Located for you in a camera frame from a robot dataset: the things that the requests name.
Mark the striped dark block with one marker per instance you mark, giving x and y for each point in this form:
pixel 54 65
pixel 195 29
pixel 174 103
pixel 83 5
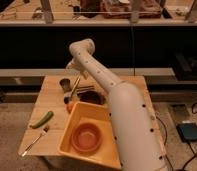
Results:
pixel 84 89

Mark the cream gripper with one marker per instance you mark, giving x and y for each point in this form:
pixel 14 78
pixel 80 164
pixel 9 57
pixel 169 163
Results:
pixel 77 66

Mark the orange ball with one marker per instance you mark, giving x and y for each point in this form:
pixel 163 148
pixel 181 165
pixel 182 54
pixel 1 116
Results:
pixel 69 106

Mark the small metal cup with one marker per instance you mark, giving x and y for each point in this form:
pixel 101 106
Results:
pixel 65 85

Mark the dark brown bowl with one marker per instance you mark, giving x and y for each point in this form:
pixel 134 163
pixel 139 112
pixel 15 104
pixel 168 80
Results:
pixel 92 97

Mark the silver fork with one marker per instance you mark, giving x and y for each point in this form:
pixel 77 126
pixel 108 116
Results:
pixel 43 133

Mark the yellow plastic tub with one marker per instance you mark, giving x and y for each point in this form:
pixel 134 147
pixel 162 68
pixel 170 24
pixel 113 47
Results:
pixel 107 154

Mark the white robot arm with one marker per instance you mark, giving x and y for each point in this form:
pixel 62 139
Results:
pixel 136 139

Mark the black foot pedal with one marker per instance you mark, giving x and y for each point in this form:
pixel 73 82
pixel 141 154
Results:
pixel 187 132

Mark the wooden table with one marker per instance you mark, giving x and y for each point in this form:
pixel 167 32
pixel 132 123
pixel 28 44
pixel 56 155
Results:
pixel 50 99

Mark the dish brush with wooden handle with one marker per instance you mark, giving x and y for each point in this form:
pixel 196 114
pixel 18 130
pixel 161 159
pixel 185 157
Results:
pixel 68 95

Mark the green cucumber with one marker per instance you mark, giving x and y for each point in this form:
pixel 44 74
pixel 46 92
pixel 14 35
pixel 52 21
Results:
pixel 43 120

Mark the orange bowl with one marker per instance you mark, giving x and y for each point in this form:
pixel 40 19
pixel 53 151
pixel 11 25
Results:
pixel 86 138

